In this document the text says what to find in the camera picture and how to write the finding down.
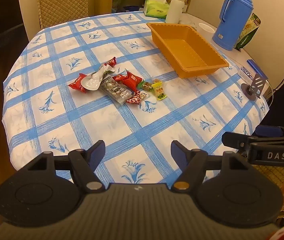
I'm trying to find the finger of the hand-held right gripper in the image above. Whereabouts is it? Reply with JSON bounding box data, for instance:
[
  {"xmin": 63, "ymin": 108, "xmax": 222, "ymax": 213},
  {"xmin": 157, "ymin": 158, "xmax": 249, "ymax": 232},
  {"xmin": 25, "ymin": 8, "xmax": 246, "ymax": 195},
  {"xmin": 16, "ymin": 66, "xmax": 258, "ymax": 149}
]
[
  {"xmin": 222, "ymin": 132, "xmax": 284, "ymax": 149},
  {"xmin": 254, "ymin": 125, "xmax": 284, "ymax": 137}
]

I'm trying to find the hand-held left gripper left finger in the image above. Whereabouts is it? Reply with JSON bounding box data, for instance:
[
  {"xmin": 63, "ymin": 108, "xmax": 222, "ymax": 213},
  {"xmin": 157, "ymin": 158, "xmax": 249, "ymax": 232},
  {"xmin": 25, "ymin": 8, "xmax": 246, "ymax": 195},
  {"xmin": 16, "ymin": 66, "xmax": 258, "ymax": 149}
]
[{"xmin": 26, "ymin": 140, "xmax": 106, "ymax": 193}]

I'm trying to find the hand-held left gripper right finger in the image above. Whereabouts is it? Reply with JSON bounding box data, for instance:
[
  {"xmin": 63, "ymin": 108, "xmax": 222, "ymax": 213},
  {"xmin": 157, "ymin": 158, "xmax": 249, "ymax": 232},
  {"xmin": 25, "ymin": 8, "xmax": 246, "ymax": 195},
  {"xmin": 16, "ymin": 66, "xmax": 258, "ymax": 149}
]
[{"xmin": 170, "ymin": 140, "xmax": 251, "ymax": 190}]

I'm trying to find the clear packet of nuts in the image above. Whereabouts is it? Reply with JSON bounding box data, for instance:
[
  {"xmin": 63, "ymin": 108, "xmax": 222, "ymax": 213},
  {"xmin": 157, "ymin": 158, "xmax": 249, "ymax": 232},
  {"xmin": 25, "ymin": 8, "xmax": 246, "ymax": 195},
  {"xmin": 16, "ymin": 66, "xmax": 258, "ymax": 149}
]
[{"xmin": 99, "ymin": 76, "xmax": 132, "ymax": 105}]

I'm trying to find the yellow green candy packet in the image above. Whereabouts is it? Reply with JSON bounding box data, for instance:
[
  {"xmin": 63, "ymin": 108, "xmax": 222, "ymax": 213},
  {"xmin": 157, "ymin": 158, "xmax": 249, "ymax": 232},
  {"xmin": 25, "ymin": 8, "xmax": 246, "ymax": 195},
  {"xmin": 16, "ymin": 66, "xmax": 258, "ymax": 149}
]
[{"xmin": 152, "ymin": 82, "xmax": 167, "ymax": 101}]

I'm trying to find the red foil patterned candy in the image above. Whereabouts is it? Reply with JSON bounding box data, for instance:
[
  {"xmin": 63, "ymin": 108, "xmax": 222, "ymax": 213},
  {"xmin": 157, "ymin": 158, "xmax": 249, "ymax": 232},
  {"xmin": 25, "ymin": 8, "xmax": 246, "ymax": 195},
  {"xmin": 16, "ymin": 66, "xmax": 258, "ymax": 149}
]
[{"xmin": 126, "ymin": 91, "xmax": 148, "ymax": 105}]

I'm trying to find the long red snack packet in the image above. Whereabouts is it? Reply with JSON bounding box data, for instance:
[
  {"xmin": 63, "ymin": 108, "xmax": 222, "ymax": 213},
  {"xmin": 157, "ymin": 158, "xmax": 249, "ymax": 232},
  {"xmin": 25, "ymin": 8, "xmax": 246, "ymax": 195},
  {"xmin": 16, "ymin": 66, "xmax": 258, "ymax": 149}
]
[{"xmin": 68, "ymin": 73, "xmax": 89, "ymax": 93}]

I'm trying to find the white pouch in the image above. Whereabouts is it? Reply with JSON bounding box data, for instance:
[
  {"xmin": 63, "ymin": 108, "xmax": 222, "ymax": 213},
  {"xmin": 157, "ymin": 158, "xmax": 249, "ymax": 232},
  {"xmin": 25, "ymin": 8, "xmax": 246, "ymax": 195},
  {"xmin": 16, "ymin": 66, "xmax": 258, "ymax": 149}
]
[{"xmin": 81, "ymin": 64, "xmax": 116, "ymax": 91}]

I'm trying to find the red pillow candy packet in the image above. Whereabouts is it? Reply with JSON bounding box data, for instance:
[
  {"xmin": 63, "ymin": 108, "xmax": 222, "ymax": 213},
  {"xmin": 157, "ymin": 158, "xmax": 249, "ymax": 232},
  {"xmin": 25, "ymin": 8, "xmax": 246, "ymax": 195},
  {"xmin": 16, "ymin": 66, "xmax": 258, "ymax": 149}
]
[{"xmin": 122, "ymin": 71, "xmax": 143, "ymax": 93}]

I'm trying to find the orange plastic tray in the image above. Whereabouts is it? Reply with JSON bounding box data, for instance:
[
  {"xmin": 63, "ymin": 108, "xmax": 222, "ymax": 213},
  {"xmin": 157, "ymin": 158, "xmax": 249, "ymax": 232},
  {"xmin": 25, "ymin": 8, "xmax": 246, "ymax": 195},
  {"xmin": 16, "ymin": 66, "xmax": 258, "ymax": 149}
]
[{"xmin": 146, "ymin": 23, "xmax": 230, "ymax": 79}]

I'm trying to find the blue checked floral tablecloth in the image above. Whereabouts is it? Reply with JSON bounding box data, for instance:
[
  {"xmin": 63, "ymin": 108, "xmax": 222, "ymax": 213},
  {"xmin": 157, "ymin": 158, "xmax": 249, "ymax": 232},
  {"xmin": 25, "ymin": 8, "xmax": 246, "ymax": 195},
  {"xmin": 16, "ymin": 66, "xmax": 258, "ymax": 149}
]
[{"xmin": 2, "ymin": 12, "xmax": 268, "ymax": 188}]

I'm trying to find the grey metal stand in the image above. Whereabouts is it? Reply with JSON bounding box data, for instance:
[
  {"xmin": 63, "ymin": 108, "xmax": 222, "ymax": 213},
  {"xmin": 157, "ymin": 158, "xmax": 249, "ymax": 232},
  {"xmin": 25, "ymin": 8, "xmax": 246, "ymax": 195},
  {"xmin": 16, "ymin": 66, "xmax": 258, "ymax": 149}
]
[{"xmin": 240, "ymin": 73, "xmax": 267, "ymax": 102}]

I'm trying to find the small blue bar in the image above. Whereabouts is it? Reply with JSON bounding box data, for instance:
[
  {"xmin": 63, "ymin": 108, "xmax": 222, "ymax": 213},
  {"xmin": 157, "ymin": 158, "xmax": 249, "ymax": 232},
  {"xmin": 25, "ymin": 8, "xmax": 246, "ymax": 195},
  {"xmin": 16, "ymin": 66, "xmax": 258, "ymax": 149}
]
[{"xmin": 247, "ymin": 59, "xmax": 267, "ymax": 79}]

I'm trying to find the green printed bag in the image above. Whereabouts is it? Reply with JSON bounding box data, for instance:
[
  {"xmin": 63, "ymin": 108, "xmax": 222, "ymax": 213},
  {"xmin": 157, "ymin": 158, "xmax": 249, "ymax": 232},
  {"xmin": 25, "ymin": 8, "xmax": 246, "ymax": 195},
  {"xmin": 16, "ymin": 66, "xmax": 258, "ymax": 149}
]
[{"xmin": 234, "ymin": 13, "xmax": 262, "ymax": 50}]

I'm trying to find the white paper cup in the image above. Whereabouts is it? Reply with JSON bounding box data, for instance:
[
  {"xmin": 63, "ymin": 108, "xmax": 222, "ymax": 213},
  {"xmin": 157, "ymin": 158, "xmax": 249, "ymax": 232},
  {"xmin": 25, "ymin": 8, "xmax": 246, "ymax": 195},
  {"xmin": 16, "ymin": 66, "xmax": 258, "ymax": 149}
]
[{"xmin": 198, "ymin": 23, "xmax": 216, "ymax": 34}]

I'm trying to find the blue thermos jug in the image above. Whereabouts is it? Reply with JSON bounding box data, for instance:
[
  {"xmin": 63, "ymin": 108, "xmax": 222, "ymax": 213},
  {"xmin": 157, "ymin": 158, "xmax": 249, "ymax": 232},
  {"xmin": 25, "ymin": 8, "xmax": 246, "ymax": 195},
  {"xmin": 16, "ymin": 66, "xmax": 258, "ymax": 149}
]
[{"xmin": 212, "ymin": 0, "xmax": 254, "ymax": 51}]

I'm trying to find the white thermos bottle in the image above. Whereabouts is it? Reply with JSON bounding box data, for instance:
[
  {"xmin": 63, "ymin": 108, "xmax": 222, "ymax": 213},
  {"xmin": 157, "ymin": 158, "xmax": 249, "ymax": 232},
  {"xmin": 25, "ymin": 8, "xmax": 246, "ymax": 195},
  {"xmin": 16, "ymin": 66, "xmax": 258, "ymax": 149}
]
[{"xmin": 165, "ymin": 0, "xmax": 188, "ymax": 24}]

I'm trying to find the green tissue box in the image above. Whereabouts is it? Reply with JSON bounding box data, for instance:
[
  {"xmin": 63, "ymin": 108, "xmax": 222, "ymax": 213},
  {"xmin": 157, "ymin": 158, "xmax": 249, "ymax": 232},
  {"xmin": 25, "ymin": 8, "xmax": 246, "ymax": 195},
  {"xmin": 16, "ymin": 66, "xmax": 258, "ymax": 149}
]
[{"xmin": 143, "ymin": 0, "xmax": 170, "ymax": 18}]

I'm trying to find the beige quilted chair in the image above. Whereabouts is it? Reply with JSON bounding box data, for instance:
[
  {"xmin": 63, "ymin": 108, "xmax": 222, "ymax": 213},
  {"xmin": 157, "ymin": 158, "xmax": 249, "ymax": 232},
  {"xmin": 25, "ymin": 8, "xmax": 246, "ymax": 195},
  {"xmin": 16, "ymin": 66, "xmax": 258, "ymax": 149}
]
[{"xmin": 35, "ymin": 0, "xmax": 90, "ymax": 29}]

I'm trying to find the black cable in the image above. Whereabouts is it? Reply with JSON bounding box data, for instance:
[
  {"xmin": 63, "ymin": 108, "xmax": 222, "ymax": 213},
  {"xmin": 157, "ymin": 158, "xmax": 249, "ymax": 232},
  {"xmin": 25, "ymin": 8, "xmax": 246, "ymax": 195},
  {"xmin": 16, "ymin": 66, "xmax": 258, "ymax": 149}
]
[{"xmin": 274, "ymin": 71, "xmax": 284, "ymax": 90}]

